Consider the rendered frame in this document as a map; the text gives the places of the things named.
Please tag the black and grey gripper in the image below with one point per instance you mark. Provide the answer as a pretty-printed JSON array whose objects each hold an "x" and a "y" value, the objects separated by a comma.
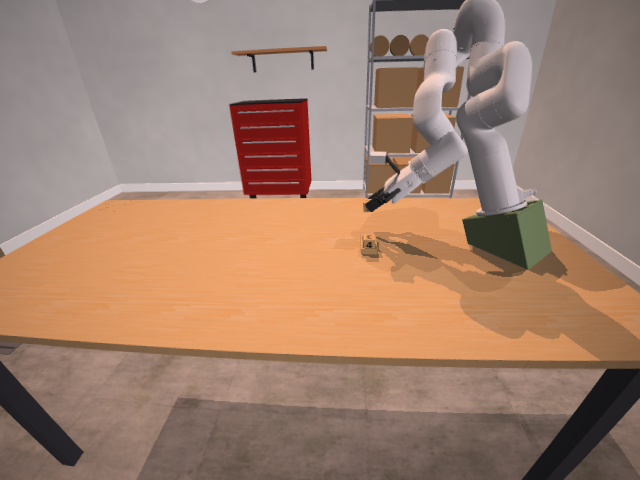
[{"x": 397, "y": 187}]

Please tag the wooden tray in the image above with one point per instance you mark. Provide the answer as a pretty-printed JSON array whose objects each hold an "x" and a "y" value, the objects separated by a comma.
[{"x": 368, "y": 250}]

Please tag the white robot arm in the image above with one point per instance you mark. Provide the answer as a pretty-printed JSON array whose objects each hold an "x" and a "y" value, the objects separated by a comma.
[{"x": 482, "y": 23}]

